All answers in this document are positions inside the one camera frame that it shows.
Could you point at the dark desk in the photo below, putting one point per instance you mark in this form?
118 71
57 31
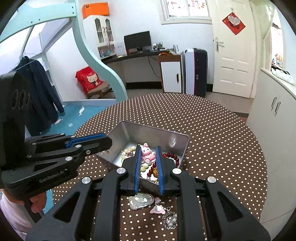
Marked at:
138 70

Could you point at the silver pearl keychain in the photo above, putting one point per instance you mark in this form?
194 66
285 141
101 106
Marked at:
169 219

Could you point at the brown polka dot tablecloth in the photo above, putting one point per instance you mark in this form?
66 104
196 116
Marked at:
180 167

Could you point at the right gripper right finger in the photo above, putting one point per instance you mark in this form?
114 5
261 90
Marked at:
206 208

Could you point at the grey metal tin box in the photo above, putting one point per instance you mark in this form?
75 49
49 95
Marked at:
126 136

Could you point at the white glass door cabinet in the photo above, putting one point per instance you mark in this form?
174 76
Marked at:
99 35

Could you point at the white panel door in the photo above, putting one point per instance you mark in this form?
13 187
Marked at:
235 55

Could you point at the pale jade pendant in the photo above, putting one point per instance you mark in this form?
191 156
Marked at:
141 200

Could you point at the small white cabinet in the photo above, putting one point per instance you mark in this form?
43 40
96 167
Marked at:
171 73

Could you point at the white pink lock charm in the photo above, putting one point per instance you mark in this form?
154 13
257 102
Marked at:
158 207

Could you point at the red heart door decoration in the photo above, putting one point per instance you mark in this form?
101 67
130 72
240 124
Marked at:
233 23

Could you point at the blue candy print bedsheet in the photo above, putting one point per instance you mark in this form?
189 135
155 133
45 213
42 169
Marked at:
68 123

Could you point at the white cupboard unit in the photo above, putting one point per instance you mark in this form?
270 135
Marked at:
272 120

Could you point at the left hand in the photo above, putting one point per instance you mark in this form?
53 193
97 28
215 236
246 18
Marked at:
38 202

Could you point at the orange box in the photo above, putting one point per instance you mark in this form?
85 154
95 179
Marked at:
101 9

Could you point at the red cartoon bag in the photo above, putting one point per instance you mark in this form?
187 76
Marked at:
88 79

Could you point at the black computer monitor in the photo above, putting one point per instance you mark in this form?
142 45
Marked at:
137 40

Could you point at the wooden stool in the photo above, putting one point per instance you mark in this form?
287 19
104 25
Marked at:
102 90

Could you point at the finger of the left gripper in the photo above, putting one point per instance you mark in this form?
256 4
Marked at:
85 138
92 147

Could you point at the dark hanging jacket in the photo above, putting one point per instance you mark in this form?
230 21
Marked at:
44 105

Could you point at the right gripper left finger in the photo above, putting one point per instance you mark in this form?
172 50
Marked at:
90 210

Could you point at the pink bunny charm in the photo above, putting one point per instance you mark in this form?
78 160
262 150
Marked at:
148 156

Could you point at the white and black suitcase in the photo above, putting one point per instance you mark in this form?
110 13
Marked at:
196 69

